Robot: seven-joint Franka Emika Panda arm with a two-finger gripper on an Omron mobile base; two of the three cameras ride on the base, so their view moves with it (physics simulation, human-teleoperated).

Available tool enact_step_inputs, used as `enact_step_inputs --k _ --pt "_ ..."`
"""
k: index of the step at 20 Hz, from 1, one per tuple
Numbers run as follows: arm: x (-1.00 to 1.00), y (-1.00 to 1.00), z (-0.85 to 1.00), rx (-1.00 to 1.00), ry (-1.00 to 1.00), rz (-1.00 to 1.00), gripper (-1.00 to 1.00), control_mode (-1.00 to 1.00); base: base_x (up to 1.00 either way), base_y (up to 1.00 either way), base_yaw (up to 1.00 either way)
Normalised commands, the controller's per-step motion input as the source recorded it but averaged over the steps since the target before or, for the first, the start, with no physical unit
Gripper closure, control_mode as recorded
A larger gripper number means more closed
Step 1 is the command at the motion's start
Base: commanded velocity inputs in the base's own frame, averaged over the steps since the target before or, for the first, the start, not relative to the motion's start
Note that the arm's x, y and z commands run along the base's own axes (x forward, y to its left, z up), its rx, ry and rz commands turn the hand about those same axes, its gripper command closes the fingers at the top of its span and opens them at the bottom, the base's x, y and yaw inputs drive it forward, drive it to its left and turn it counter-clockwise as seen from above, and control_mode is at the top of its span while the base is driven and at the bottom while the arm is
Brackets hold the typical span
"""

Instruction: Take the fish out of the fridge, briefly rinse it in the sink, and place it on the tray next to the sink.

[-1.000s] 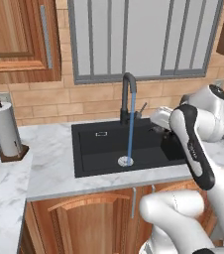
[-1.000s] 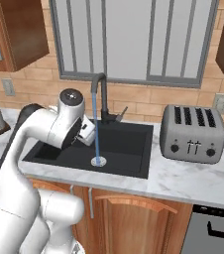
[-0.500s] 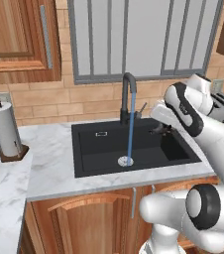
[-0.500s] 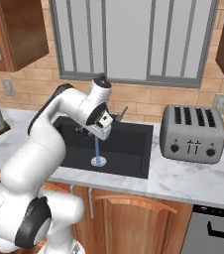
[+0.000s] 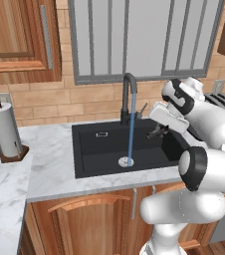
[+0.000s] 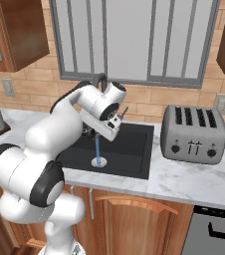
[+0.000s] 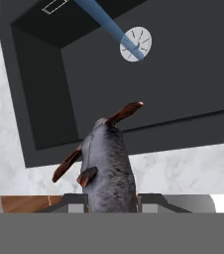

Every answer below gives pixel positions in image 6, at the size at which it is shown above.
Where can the grey wall socket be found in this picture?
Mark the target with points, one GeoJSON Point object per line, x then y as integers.
{"type": "Point", "coordinates": [8, 87]}
{"type": "Point", "coordinates": [222, 104]}

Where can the silver four-slot toaster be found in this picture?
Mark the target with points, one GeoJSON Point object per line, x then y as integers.
{"type": "Point", "coordinates": [192, 139]}

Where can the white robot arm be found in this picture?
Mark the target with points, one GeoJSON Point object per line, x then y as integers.
{"type": "Point", "coordinates": [51, 132]}

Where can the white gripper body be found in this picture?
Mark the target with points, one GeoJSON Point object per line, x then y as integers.
{"type": "Point", "coordinates": [99, 126]}

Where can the black sink basin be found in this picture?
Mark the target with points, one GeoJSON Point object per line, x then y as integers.
{"type": "Point", "coordinates": [131, 152]}

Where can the dark grey tap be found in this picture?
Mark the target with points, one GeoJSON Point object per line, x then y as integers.
{"type": "Point", "coordinates": [100, 80]}

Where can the grey dishwasher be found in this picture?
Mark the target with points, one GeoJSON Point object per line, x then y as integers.
{"type": "Point", "coordinates": [214, 232]}

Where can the blue water stream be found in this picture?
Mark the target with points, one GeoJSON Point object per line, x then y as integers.
{"type": "Point", "coordinates": [99, 151]}

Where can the grey framed window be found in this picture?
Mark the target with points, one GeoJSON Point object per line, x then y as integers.
{"type": "Point", "coordinates": [131, 36]}

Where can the brown wooden cupboard door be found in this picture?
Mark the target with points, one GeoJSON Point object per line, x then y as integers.
{"type": "Point", "coordinates": [82, 194]}
{"type": "Point", "coordinates": [141, 225]}

